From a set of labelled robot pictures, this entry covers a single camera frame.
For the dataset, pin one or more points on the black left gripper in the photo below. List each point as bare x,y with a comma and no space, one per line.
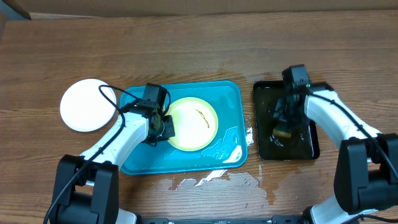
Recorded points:
170,131

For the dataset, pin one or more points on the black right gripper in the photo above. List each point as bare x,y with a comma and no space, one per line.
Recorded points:
281,117

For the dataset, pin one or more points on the green yellow sponge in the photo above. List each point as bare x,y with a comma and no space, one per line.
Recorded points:
282,131

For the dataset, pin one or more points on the yellow plate with sauce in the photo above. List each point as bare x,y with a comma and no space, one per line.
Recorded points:
195,124

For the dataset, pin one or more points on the pink-white plate with sauce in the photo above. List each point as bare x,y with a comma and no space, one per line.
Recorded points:
87,105

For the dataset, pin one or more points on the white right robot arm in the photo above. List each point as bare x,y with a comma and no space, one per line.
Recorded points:
366,172

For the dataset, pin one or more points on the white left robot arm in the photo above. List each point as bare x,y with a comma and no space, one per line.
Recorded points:
86,188

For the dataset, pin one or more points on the black water tray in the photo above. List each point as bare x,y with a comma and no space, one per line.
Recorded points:
303,143

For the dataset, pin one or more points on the teal plastic tray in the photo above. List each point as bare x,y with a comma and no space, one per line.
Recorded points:
227,150

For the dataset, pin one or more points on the brown cardboard backdrop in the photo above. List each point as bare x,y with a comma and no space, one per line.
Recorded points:
118,8

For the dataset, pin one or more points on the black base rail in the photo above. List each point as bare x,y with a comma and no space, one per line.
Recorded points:
277,219

